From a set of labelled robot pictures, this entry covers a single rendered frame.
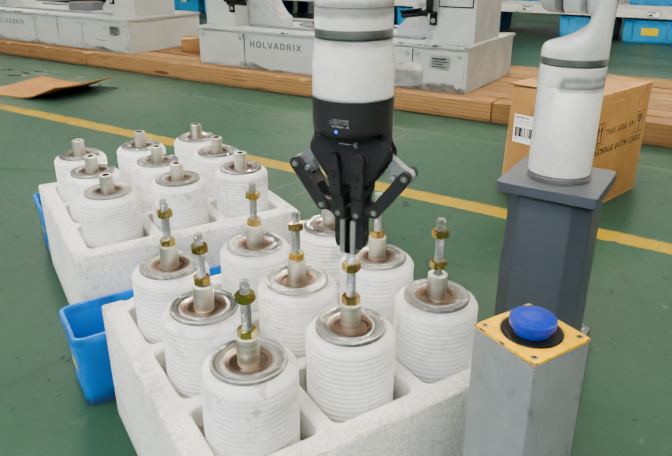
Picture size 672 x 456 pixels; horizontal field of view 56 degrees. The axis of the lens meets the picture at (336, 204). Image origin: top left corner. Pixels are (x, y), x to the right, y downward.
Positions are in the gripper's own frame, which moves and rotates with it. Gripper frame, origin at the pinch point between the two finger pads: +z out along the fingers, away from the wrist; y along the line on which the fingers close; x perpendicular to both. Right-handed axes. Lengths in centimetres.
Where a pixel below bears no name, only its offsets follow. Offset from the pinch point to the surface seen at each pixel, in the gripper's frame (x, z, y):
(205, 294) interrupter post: -4.2, 8.5, -15.5
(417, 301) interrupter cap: 7.4, 10.5, 4.9
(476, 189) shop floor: 114, 36, -12
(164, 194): 25, 12, -45
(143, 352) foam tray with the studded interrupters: -5.5, 17.8, -24.3
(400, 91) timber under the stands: 193, 28, -63
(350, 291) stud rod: -0.5, 6.3, 0.1
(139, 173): 31, 12, -56
